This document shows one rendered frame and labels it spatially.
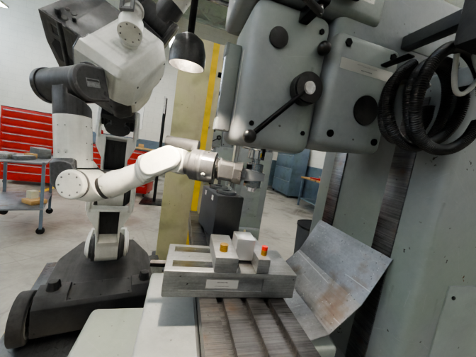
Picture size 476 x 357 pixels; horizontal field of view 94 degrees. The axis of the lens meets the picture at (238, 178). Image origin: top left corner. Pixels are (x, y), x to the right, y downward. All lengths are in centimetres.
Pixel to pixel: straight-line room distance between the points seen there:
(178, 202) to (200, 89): 116
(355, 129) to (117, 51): 72
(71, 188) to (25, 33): 1079
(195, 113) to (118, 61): 156
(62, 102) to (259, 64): 51
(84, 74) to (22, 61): 1049
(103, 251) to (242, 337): 96
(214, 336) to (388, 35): 79
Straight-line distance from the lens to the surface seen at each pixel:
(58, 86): 78
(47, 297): 125
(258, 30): 57
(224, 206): 93
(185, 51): 49
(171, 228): 247
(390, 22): 75
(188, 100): 234
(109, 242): 132
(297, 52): 59
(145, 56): 89
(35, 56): 1111
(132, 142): 114
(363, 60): 66
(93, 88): 77
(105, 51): 85
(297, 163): 790
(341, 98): 60
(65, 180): 72
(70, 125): 74
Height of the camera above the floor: 129
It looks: 7 degrees down
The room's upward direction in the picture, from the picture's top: 9 degrees clockwise
